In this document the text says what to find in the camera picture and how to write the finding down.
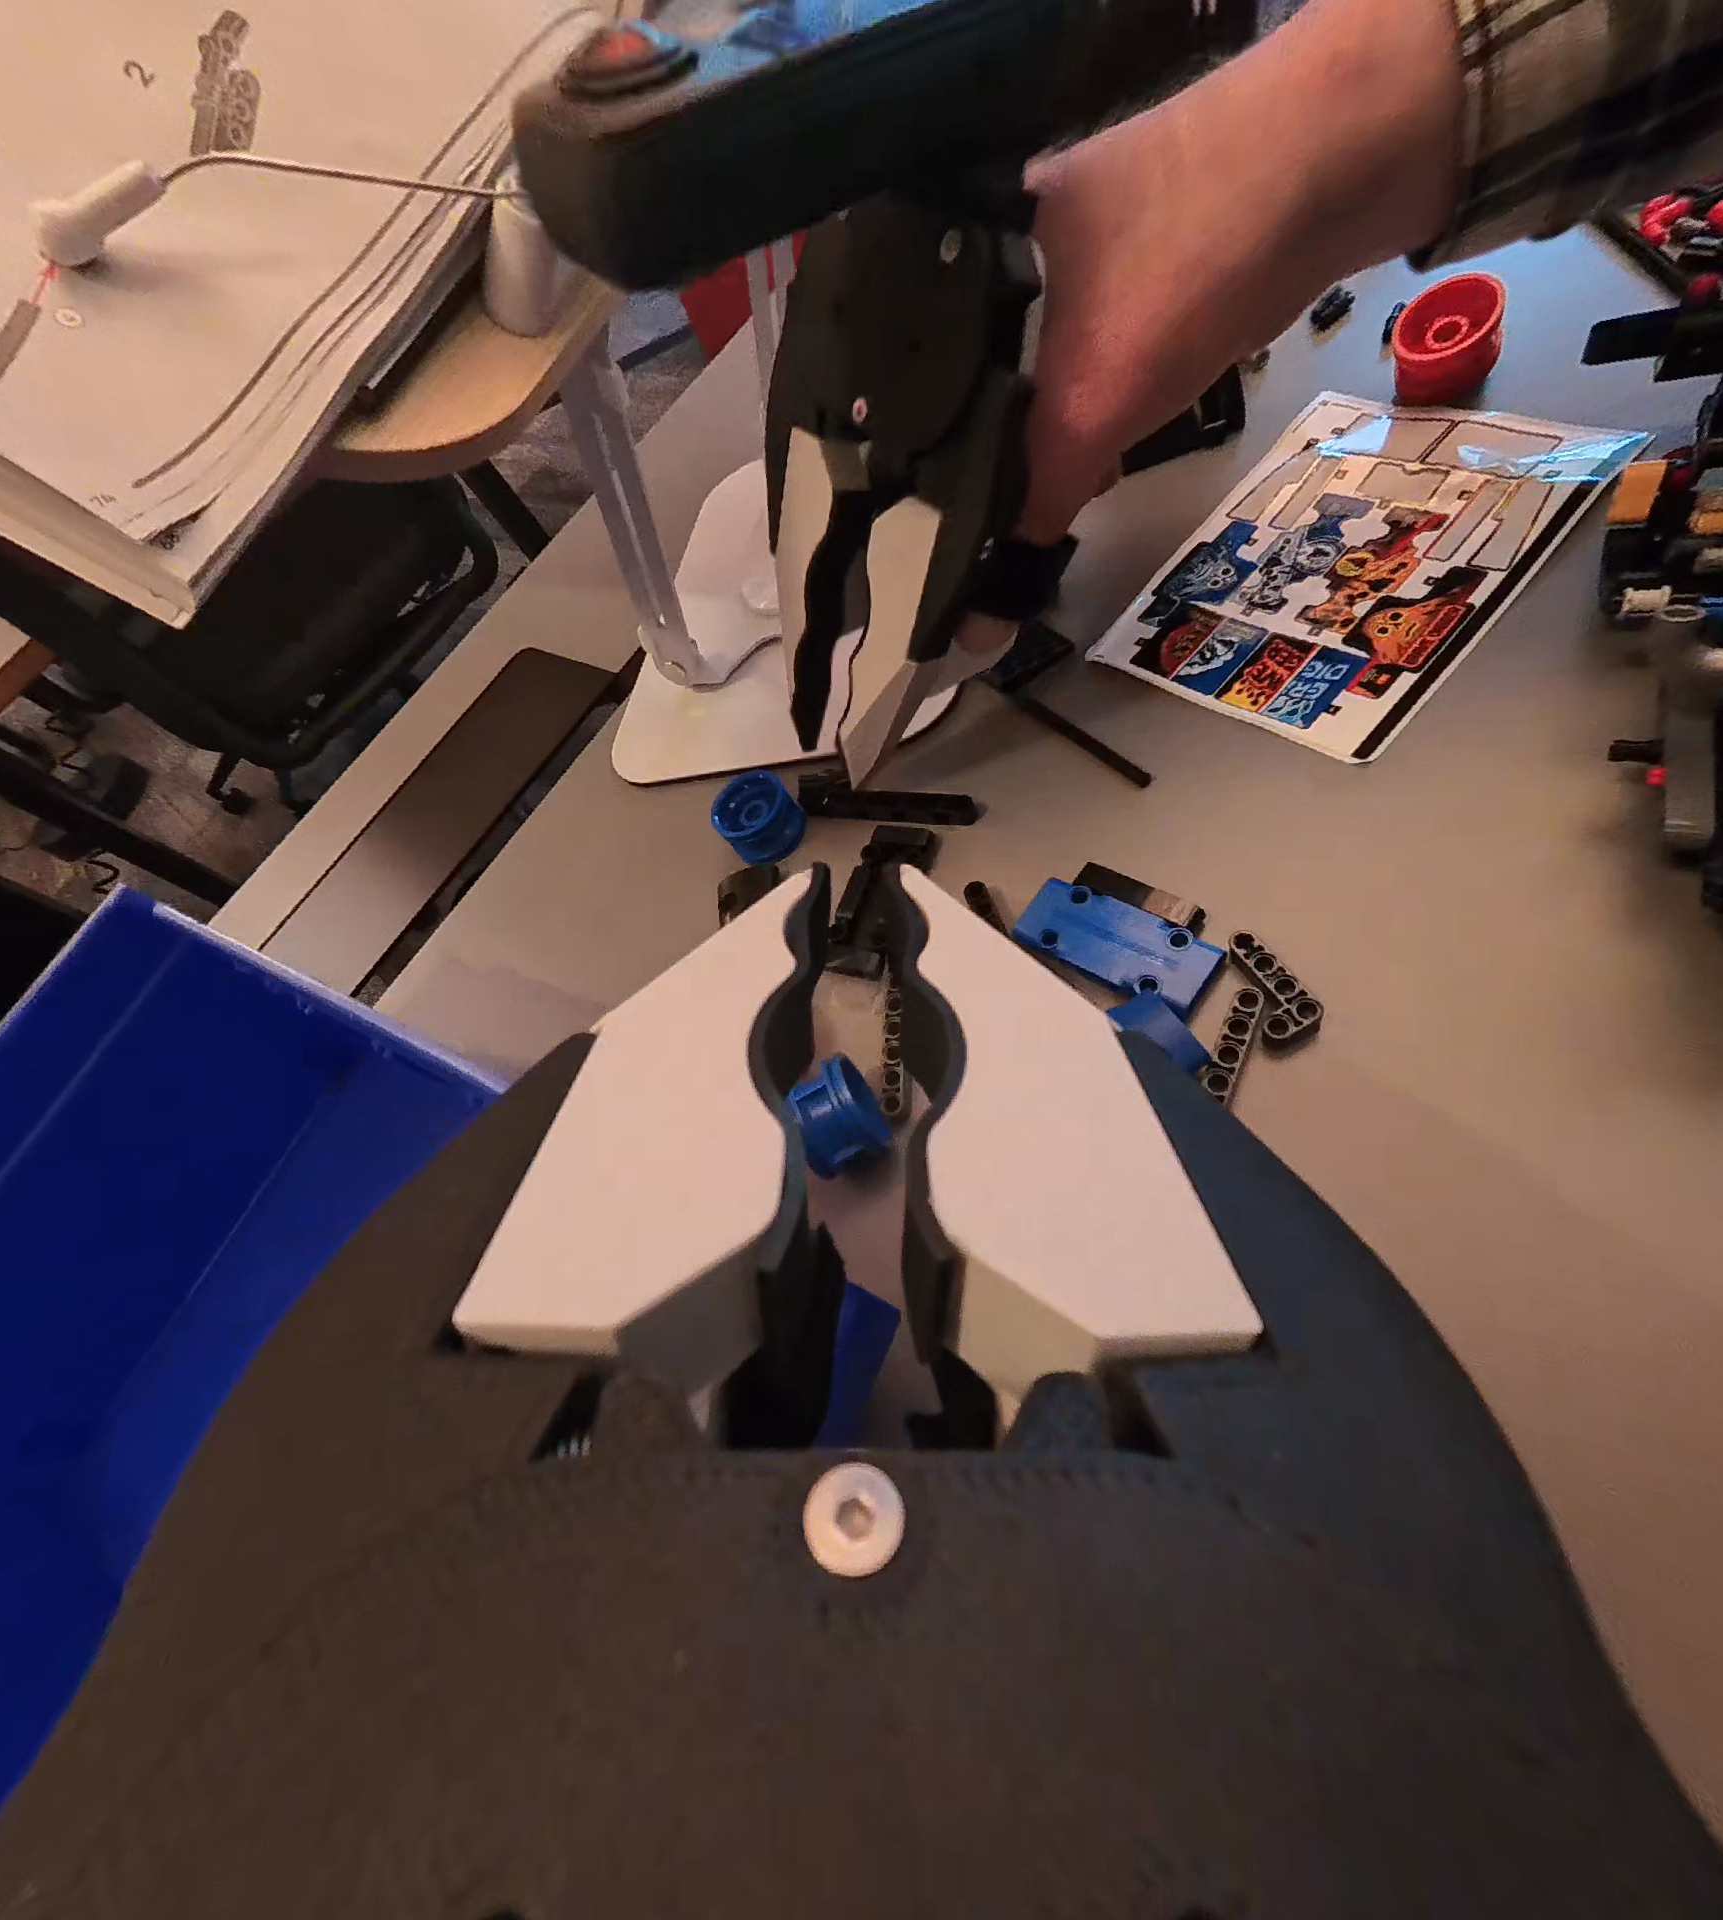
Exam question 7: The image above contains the thin black axle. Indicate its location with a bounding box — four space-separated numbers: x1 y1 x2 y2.
1017 686 1153 792

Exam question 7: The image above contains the red wheel rim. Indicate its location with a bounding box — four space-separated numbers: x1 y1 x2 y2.
1388 271 1510 407

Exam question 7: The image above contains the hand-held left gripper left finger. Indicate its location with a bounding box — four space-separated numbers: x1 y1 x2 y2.
449 864 839 1451

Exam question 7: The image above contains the black office chair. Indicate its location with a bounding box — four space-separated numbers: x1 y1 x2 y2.
0 479 503 820

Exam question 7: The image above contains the black frame piece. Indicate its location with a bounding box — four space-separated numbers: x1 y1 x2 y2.
827 821 941 969

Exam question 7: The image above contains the black holed liftarm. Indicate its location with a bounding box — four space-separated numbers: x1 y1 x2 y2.
1195 925 1326 1109

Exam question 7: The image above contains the colourful sticker sheet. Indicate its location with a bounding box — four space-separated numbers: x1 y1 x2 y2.
1085 390 1654 767

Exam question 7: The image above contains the blue flat panel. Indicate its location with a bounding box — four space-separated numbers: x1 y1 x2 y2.
1011 875 1229 1011

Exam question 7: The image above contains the red bag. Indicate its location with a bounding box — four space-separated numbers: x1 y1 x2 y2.
673 254 779 361

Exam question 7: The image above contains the black flat beam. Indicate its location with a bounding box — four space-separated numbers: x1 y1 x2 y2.
1071 857 1201 935

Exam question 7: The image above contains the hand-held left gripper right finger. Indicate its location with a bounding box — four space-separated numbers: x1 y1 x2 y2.
891 864 1267 1412

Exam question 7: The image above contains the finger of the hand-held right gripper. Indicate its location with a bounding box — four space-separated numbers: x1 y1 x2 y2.
819 485 1013 792
771 423 881 752

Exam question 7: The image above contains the instruction booklet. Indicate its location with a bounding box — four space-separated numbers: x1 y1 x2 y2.
0 0 607 630

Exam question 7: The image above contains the black studded plate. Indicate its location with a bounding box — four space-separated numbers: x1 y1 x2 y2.
981 617 1075 696

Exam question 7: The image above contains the grey desk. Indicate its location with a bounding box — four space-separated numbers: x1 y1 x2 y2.
381 193 1723 1920

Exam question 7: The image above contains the blue plastic bin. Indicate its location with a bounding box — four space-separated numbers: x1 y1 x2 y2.
0 882 505 1920

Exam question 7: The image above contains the blue wheel rim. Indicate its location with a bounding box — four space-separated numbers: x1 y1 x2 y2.
711 772 805 869
785 1051 893 1175

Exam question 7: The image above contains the person's right hand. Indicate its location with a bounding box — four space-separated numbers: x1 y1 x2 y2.
1017 0 1472 549

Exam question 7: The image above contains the blue curved panel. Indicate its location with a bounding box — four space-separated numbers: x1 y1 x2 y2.
1105 990 1211 1075

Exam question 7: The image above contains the long black holed beam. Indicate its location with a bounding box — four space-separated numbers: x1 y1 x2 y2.
797 772 983 830

